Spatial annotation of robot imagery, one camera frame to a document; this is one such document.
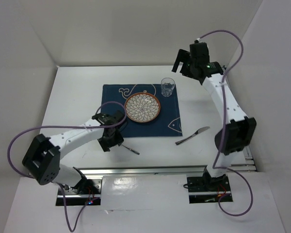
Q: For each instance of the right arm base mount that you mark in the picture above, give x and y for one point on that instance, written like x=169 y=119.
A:
x=199 y=192

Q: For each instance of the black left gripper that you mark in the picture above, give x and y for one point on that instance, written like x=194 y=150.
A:
x=118 y=139

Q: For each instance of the aluminium right side rail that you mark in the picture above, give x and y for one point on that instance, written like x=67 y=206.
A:
x=249 y=157

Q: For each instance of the clear drinking glass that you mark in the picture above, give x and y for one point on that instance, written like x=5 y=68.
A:
x=167 y=86

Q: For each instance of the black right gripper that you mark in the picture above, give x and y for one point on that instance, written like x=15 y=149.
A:
x=181 y=57

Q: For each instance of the orange rimmed patterned plate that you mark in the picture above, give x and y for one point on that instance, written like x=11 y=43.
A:
x=142 y=107

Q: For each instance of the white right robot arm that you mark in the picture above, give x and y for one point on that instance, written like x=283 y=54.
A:
x=213 y=174

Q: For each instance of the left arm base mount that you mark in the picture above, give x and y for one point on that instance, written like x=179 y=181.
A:
x=91 y=194

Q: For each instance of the blue whale placemat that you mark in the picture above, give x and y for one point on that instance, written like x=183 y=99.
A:
x=166 y=124

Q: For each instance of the silver table knife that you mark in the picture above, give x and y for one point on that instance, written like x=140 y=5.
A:
x=199 y=131

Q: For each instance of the silver fork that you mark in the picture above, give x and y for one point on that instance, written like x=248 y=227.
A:
x=130 y=149

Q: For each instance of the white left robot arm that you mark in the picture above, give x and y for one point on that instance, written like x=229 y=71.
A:
x=43 y=156

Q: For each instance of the aluminium front rail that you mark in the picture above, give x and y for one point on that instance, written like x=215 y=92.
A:
x=152 y=170

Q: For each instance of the aluminium rail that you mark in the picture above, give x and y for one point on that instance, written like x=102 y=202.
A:
x=249 y=157
x=152 y=170

